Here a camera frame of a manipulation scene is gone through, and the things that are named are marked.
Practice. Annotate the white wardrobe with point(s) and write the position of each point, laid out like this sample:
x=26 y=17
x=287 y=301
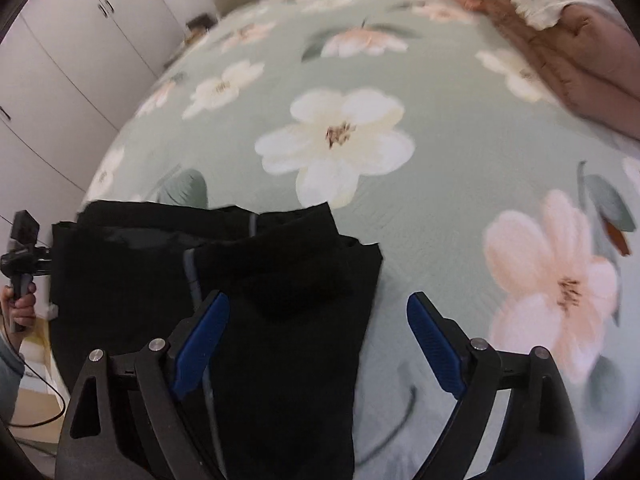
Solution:
x=75 y=35

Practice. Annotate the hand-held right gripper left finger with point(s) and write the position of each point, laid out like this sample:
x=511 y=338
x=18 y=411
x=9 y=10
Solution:
x=200 y=345

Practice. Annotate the bed with floral sheet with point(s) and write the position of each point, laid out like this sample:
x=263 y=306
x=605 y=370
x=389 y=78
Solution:
x=425 y=200

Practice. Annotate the person's left forearm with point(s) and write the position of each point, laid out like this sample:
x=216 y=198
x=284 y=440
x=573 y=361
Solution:
x=9 y=375

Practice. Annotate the person's left hand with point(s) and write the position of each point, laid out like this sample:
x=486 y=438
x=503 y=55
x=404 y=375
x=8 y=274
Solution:
x=25 y=310

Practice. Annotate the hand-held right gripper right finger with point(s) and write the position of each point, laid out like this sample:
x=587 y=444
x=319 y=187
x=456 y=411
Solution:
x=435 y=345

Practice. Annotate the pink folded quilt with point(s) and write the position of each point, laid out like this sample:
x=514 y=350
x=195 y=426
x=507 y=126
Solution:
x=590 y=60

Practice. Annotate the black hooded jacket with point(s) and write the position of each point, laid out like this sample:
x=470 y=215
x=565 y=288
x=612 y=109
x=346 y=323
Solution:
x=280 y=335

